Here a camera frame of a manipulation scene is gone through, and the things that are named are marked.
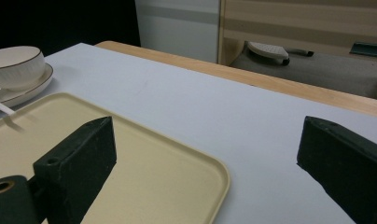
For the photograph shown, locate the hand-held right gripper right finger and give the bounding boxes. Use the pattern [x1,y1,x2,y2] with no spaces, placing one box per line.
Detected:
[296,116,377,224]

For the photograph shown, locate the dark green flat object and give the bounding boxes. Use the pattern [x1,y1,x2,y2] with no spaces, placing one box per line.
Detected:
[349,41,377,59]

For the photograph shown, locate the beige plastic tray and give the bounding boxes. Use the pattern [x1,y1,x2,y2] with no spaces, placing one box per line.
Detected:
[0,91,231,224]

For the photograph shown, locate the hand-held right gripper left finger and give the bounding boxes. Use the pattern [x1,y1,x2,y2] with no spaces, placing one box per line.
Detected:
[33,116,118,224]

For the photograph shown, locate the wooden cabinet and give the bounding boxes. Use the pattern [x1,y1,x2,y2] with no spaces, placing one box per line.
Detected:
[217,0,377,66]

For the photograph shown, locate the white ceramic plate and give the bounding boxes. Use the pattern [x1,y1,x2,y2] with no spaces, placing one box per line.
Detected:
[0,63,54,112]

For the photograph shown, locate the white table mat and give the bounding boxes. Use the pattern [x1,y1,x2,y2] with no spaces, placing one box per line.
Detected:
[0,42,377,224]

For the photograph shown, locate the white ceramic bowl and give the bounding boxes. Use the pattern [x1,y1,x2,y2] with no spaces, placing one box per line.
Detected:
[0,46,47,91]

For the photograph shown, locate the white clothes iron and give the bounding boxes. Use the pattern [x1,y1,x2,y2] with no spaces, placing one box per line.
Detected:
[246,41,315,66]

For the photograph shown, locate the white spoon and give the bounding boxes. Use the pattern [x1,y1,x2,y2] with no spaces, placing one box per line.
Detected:
[0,86,16,117]

